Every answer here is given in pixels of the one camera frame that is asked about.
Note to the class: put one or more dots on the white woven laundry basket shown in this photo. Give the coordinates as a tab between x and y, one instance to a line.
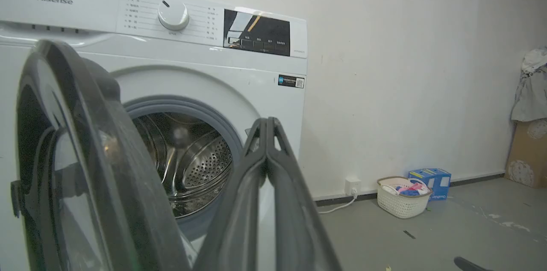
401	202

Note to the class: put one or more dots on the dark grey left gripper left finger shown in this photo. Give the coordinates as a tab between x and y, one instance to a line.
239	211

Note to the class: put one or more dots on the white Hisense washing machine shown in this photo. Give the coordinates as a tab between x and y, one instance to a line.
205	70

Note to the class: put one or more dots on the dark round washing machine door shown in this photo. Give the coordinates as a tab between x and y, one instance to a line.
85	168

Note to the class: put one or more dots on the grey crumpled cloth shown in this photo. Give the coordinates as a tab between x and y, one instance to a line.
532	87

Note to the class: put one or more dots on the brown patterned cardboard box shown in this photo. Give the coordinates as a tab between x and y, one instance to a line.
527	155

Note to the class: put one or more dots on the white round program dial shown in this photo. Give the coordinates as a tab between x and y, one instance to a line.
173	15

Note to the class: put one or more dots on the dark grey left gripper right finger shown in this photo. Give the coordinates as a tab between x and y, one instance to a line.
295	215

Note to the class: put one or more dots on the blue cardboard box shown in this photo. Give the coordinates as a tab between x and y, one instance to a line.
436	179

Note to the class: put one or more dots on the white wall power socket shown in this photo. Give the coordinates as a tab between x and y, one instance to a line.
352	186

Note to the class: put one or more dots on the black sticker label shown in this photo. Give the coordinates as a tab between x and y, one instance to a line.
291	81

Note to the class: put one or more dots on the colourful clothes in basket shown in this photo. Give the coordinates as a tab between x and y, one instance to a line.
410	188

